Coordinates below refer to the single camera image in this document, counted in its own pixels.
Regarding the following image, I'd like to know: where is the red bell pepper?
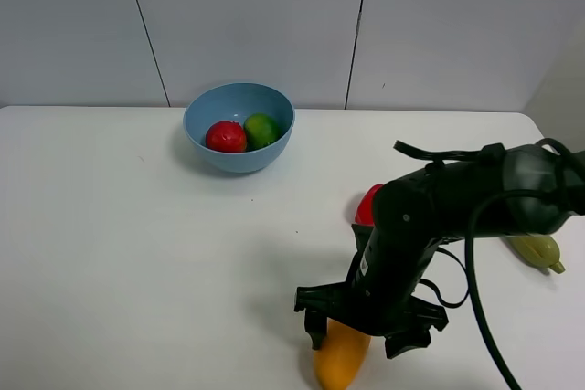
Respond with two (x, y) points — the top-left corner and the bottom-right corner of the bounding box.
(355, 184), (383, 227)

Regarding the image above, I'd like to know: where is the blue plastic bowl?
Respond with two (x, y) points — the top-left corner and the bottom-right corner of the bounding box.
(183, 83), (295, 174)

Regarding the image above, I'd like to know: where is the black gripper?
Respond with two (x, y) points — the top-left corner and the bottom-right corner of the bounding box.
(294, 224), (448, 359)

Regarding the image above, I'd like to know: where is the yellow orange mango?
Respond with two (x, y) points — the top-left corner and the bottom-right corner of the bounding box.
(314, 320), (371, 390)

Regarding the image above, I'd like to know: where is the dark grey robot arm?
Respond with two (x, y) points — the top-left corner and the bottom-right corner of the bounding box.
(294, 139), (584, 358)

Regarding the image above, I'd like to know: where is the corn cob with husk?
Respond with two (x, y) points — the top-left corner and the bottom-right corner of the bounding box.
(502, 236), (566, 274)

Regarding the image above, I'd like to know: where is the green lime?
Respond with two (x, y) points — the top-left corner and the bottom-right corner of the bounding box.
(243, 113), (281, 150)

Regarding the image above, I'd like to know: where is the red tomato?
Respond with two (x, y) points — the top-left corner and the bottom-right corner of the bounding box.
(205, 121), (247, 153)

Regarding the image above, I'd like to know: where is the black cable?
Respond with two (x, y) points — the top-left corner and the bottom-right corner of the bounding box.
(393, 137), (585, 390)

